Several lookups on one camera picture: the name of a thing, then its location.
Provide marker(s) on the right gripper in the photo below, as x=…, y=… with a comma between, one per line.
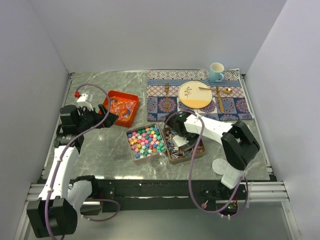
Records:
x=192, y=141

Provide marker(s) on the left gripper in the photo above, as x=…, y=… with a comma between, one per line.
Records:
x=99, y=118

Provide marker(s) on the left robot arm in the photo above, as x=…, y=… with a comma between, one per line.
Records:
x=57, y=175

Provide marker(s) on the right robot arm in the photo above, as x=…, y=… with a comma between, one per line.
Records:
x=239, y=145

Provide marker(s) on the tin of star candies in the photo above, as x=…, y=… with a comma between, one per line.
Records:
x=145, y=141

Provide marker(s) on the orange plastic tray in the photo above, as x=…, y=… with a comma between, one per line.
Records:
x=125, y=106

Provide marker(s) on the cream and orange plate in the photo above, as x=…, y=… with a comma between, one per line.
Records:
x=191, y=96

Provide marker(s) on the patterned cloth placemat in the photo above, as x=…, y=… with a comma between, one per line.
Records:
x=234, y=104

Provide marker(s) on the gold fork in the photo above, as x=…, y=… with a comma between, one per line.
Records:
x=166, y=90

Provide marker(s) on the gold spoon on plate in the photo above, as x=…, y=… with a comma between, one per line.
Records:
x=204, y=88

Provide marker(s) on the clear plastic cup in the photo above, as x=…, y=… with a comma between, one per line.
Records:
x=158, y=161

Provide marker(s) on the gold knife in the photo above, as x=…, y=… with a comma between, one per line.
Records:
x=218, y=93

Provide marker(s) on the gold spoon on mat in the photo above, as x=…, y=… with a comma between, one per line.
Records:
x=226, y=91

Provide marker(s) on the light blue mug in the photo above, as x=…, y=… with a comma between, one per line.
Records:
x=216, y=72

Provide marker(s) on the clear round lid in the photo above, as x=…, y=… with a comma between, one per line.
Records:
x=219, y=166

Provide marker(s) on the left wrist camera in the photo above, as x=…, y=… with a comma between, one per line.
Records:
x=85, y=97

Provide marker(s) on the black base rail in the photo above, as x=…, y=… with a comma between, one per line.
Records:
x=130, y=195

